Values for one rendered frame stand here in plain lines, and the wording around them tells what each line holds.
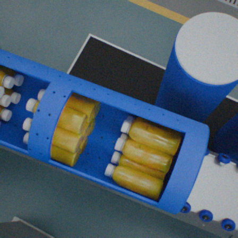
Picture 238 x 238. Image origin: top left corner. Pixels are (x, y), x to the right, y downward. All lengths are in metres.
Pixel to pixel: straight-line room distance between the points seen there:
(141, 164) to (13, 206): 1.27
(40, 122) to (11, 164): 1.31
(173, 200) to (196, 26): 0.64
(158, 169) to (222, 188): 0.28
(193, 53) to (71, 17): 1.44
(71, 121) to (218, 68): 0.54
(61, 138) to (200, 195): 0.52
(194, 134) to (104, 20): 1.67
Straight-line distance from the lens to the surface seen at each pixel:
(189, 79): 1.22
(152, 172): 1.09
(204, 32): 1.28
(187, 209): 1.16
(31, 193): 2.19
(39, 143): 0.97
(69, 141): 1.02
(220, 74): 1.22
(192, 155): 0.91
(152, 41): 2.42
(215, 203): 1.23
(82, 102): 1.05
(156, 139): 1.02
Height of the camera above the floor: 2.11
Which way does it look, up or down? 75 degrees down
